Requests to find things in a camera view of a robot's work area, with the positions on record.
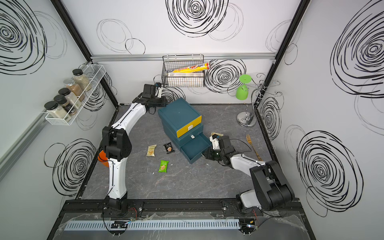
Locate pale yellow cookie packet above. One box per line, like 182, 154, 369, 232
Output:
147, 145, 157, 157
211, 132, 224, 137

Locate yellow snack tube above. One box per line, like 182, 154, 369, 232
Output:
168, 62, 210, 73

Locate white spice rack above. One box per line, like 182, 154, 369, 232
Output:
45, 65, 108, 131

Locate white cable duct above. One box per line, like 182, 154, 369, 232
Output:
64, 219, 240, 232

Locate teal bottom drawer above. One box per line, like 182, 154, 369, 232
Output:
180, 133, 212, 164

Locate spice jar white contents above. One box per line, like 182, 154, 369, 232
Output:
58, 88, 82, 110

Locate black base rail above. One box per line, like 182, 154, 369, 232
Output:
61, 197, 304, 217

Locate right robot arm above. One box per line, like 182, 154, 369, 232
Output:
203, 134, 295, 212

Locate spice jar dark contents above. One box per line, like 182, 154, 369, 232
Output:
54, 95, 77, 116

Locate spice jar tan contents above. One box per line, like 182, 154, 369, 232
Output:
72, 69, 92, 92

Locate green plastic wine glass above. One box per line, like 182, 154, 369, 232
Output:
235, 75, 252, 101

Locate wire wall basket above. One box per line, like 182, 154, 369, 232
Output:
162, 54, 206, 88

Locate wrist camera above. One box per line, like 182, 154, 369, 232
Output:
155, 87, 163, 98
210, 135, 220, 150

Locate yellow top drawer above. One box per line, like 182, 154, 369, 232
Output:
177, 116, 202, 138

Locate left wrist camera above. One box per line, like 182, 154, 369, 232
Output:
155, 87, 163, 98

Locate orange cup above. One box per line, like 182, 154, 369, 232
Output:
98, 151, 109, 168

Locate chrome glass holder stand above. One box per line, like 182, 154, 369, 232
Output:
237, 79, 284, 128

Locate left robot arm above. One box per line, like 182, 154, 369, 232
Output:
102, 83, 167, 217

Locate spice jar light powder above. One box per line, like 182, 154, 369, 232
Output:
44, 101, 67, 119

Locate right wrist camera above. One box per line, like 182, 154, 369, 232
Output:
210, 135, 220, 150

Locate spice jar brown contents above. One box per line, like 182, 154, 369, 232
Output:
63, 78, 85, 102

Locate gold fork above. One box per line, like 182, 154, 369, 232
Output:
246, 134, 262, 162

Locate teal drawer cabinet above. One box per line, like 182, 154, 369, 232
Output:
158, 99, 202, 148

